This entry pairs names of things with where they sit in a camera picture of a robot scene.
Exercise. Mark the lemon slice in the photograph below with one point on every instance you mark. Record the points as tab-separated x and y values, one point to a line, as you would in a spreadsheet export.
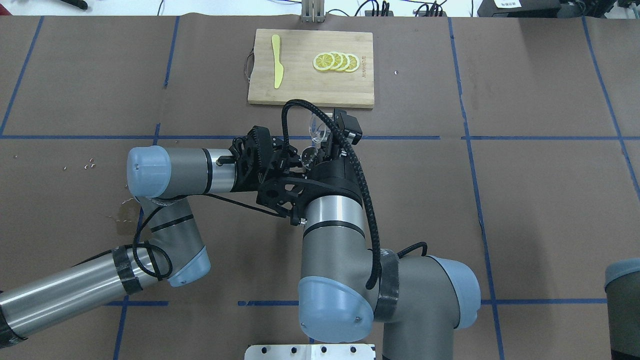
335	61

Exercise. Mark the aluminium frame post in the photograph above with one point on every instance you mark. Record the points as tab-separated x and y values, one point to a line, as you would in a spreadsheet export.
313	11

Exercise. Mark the glass measuring cup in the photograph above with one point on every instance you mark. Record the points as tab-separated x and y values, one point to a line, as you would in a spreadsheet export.
318	130

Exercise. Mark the yellow plastic knife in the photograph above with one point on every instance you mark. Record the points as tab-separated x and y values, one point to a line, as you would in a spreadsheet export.
275	41

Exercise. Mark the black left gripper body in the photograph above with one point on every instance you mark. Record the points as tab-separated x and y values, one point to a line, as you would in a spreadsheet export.
248	178

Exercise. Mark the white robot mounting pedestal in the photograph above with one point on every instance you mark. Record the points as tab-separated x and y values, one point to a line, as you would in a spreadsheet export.
316	351

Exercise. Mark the wooden cutting board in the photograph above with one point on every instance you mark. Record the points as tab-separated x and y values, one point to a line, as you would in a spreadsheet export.
301	81

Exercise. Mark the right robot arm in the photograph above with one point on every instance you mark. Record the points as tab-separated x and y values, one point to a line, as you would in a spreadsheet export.
543	230

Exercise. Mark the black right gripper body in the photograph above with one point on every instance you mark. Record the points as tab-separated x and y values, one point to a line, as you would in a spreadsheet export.
336	177

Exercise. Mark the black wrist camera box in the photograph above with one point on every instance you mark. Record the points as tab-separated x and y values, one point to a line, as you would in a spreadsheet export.
348	125

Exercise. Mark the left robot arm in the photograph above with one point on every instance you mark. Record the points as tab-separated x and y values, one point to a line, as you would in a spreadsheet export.
66	200

